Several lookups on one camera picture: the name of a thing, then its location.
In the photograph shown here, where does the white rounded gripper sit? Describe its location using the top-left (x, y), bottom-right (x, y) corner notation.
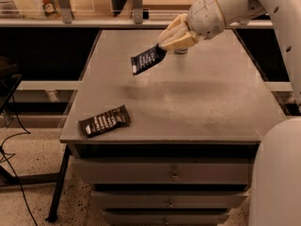
top-left (158, 0), bottom-right (225, 51)

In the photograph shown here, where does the grey metal rail post left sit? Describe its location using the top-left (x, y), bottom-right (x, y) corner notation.
top-left (58, 0), bottom-right (73, 24)

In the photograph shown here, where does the grey middle drawer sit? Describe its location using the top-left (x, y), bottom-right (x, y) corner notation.
top-left (91, 191), bottom-right (248, 209)

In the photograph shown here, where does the silver blue energy drink can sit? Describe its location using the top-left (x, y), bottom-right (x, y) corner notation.
top-left (174, 48), bottom-right (188, 55)

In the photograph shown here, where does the grey drawer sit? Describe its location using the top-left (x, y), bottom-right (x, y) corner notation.
top-left (91, 191), bottom-right (248, 209)
top-left (103, 211), bottom-right (229, 226)
top-left (74, 158), bottom-right (249, 186)

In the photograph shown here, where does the blueberry rxbar dark blue wrapper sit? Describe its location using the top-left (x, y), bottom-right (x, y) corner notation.
top-left (131, 44), bottom-right (166, 75)

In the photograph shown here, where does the black chair edge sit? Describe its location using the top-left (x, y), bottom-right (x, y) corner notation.
top-left (0, 56), bottom-right (22, 113)

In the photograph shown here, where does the grey metal rail post middle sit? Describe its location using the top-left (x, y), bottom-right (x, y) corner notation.
top-left (133, 0), bottom-right (143, 24)

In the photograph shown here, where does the grey bottom drawer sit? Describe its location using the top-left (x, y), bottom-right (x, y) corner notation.
top-left (103, 211), bottom-right (229, 226)

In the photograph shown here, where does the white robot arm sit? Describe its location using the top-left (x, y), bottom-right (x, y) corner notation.
top-left (158, 0), bottom-right (301, 226)

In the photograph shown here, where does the grey metal rail post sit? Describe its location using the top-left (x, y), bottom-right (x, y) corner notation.
top-left (58, 0), bottom-right (73, 24)
top-left (133, 0), bottom-right (143, 24)

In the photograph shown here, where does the black table leg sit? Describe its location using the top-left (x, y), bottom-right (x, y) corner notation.
top-left (46, 146), bottom-right (71, 223)

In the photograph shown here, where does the black floor cable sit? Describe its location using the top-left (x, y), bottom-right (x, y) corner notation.
top-left (0, 106), bottom-right (40, 226)

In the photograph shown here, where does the grey top drawer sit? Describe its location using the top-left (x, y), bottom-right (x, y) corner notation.
top-left (74, 158), bottom-right (249, 186)

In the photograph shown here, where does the chocolate rxbar black wrapper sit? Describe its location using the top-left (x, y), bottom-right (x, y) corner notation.
top-left (78, 105), bottom-right (132, 137)

